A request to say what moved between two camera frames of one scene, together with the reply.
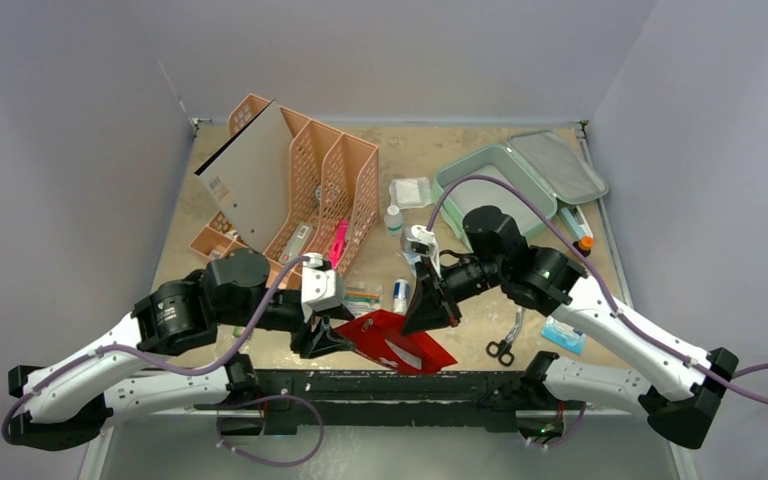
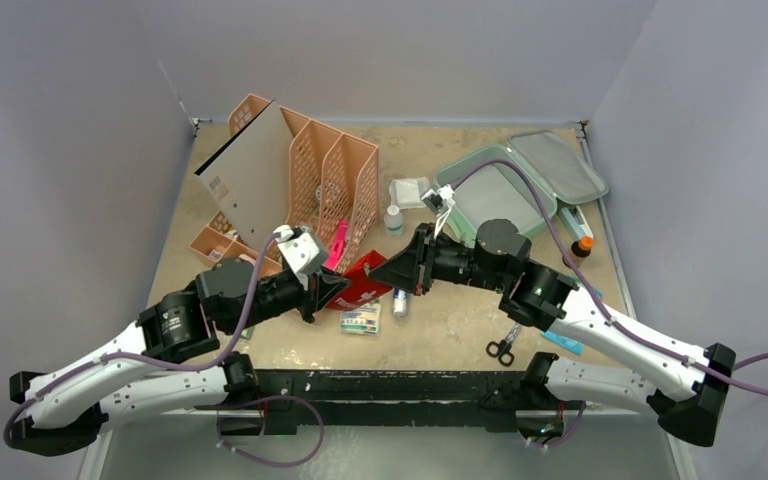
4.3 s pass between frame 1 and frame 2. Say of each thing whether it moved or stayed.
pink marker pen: stayed
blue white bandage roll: stayed
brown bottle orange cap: stayed
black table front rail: stayed
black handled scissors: stayed
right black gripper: moved
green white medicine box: moved
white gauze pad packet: stayed
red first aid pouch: moved
